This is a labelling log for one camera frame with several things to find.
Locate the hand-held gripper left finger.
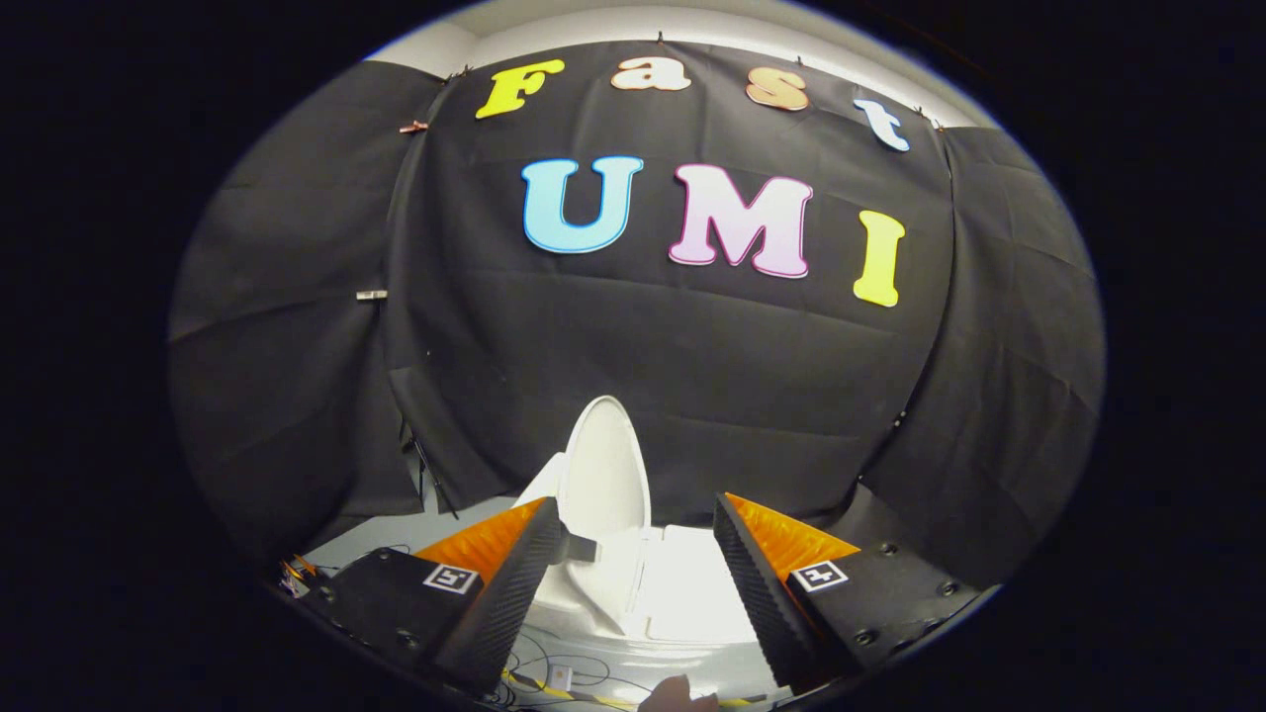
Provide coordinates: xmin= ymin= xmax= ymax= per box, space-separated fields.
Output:
xmin=297 ymin=496 xmax=570 ymax=696

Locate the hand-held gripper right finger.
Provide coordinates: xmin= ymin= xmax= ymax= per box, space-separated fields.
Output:
xmin=712 ymin=491 xmax=990 ymax=693

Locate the white toilet tank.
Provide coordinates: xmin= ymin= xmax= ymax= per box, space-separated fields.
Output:
xmin=514 ymin=453 xmax=570 ymax=510

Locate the black thin stand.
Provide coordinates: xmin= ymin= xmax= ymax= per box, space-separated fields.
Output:
xmin=399 ymin=420 xmax=461 ymax=520

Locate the black backdrop cloth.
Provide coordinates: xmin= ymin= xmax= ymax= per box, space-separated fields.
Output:
xmin=166 ymin=40 xmax=1107 ymax=594

